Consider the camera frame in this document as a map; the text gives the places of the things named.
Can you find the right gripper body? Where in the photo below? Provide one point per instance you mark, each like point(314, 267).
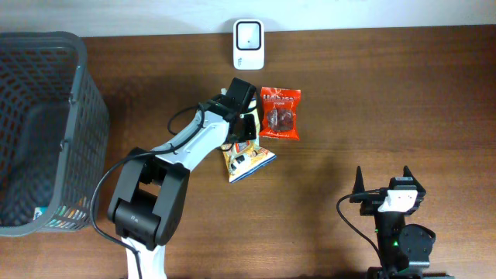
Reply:
point(372, 201)

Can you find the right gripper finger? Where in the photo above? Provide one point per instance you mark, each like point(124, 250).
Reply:
point(412, 179)
point(358, 184)

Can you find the yellow wet wipes bag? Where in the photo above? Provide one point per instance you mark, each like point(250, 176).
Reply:
point(245, 158)

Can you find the red snack bag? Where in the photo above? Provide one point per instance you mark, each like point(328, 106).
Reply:
point(280, 113)

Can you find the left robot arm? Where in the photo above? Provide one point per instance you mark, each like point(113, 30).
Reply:
point(148, 200)

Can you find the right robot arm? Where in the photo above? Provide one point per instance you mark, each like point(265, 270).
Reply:
point(403, 248)

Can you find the white barcode scanner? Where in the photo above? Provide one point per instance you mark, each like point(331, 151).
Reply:
point(248, 44)

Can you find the grey plastic basket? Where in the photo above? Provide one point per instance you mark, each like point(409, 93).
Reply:
point(54, 134)

